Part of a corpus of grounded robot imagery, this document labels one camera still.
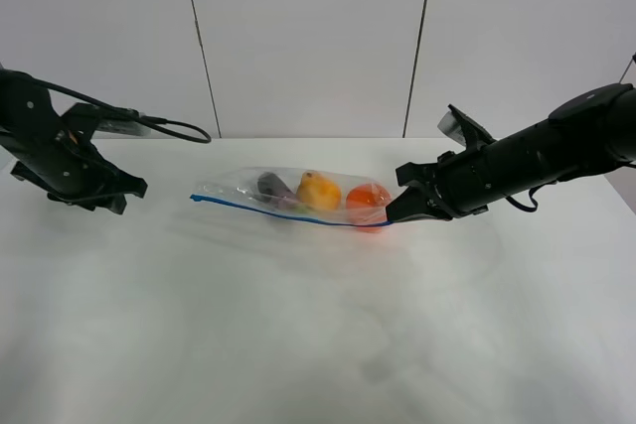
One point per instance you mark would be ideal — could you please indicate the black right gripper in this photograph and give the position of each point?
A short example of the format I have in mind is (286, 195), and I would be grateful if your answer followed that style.
(463, 181)

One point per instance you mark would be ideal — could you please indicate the clear zip bag blue zipper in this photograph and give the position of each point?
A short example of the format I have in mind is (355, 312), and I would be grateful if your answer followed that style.
(237, 189)

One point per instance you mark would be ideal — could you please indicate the yellow toy pear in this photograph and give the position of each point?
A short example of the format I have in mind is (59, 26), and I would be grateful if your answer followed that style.
(318, 192)

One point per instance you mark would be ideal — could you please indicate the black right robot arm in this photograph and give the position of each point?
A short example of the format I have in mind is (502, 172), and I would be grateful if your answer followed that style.
(590, 135)

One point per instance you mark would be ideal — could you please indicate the purple toy eggplant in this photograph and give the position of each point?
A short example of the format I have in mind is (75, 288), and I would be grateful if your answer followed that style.
(276, 195)

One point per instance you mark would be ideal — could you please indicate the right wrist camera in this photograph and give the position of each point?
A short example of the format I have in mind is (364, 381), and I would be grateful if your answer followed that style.
(459, 127)

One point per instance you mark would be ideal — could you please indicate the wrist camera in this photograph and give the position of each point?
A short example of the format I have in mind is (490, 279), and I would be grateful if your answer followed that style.
(459, 127)
(89, 118)

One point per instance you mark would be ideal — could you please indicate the orange toy tangerine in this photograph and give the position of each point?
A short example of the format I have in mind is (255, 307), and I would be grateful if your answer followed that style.
(366, 207)

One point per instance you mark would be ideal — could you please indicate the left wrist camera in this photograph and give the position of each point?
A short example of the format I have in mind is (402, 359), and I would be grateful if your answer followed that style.
(89, 118)

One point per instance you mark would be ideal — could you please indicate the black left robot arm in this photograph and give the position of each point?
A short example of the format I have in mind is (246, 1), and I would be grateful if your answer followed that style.
(20, 89)

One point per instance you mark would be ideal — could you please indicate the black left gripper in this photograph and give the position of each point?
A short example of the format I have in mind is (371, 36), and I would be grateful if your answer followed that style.
(64, 163)

